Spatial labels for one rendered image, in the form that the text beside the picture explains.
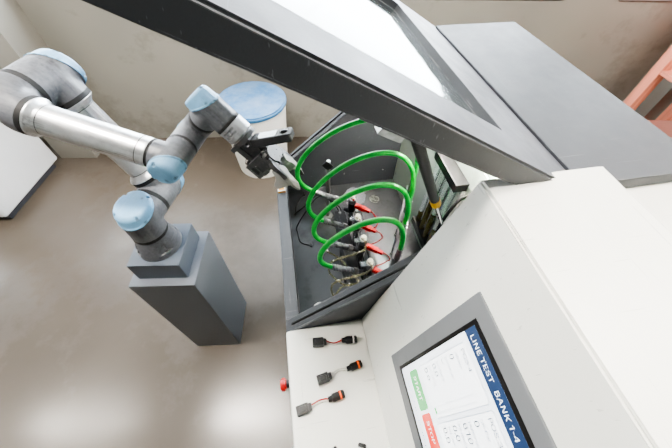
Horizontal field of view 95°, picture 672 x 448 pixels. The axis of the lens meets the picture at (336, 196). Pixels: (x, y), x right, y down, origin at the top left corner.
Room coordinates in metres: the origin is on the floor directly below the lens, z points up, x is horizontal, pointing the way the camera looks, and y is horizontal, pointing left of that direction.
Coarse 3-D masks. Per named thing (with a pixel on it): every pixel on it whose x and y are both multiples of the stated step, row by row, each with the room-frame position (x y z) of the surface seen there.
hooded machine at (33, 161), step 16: (0, 128) 1.66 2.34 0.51; (0, 144) 1.58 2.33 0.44; (16, 144) 1.66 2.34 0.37; (32, 144) 1.75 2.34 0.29; (0, 160) 1.50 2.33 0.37; (16, 160) 1.57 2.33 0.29; (32, 160) 1.66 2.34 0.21; (48, 160) 1.76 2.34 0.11; (0, 176) 1.41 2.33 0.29; (16, 176) 1.49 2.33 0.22; (32, 176) 1.57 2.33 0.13; (0, 192) 1.33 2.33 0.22; (16, 192) 1.40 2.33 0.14; (32, 192) 1.51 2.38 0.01; (0, 208) 1.25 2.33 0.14; (16, 208) 1.34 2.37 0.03
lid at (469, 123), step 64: (128, 0) 0.24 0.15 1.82; (192, 0) 0.25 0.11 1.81; (256, 0) 0.31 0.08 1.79; (320, 0) 0.55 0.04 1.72; (384, 0) 0.96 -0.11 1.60; (256, 64) 0.26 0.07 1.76; (320, 64) 0.27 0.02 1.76; (384, 64) 0.37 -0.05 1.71; (448, 64) 0.63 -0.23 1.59; (384, 128) 0.29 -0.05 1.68; (448, 128) 0.30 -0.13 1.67; (512, 128) 0.47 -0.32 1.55
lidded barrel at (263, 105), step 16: (224, 96) 1.98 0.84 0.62; (240, 96) 1.99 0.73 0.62; (256, 96) 2.00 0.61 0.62; (272, 96) 2.01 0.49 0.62; (240, 112) 1.79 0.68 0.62; (256, 112) 1.80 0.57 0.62; (272, 112) 1.81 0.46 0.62; (256, 128) 1.73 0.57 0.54; (272, 128) 1.79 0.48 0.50; (240, 160) 1.79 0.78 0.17; (272, 176) 1.78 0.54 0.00
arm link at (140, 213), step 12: (132, 192) 0.63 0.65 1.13; (144, 192) 0.63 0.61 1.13; (120, 204) 0.58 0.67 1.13; (132, 204) 0.58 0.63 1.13; (144, 204) 0.58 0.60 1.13; (156, 204) 0.61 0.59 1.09; (168, 204) 0.64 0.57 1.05; (120, 216) 0.54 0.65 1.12; (132, 216) 0.54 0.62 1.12; (144, 216) 0.55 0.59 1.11; (156, 216) 0.58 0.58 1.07; (132, 228) 0.52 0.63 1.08; (144, 228) 0.53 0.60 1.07; (156, 228) 0.55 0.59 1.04; (144, 240) 0.52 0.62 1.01
